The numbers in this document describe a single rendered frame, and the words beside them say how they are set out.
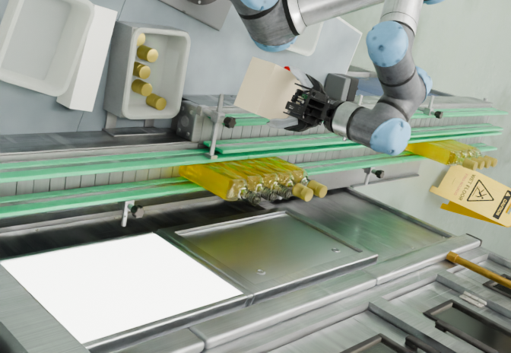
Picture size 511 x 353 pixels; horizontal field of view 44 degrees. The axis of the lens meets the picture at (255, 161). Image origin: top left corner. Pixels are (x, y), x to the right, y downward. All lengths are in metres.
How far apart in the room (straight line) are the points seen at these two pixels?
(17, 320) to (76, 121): 1.12
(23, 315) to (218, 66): 1.38
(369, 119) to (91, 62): 0.64
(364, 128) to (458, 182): 3.69
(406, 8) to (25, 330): 0.99
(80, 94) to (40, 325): 1.04
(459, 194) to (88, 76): 3.77
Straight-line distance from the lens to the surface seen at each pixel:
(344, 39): 2.24
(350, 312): 1.45
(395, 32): 1.22
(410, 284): 1.65
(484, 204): 4.90
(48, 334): 0.51
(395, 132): 1.26
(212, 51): 1.80
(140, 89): 1.60
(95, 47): 1.51
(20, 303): 0.54
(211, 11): 1.76
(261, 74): 1.45
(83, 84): 1.51
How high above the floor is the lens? 2.07
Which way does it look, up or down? 40 degrees down
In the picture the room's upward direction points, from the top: 115 degrees clockwise
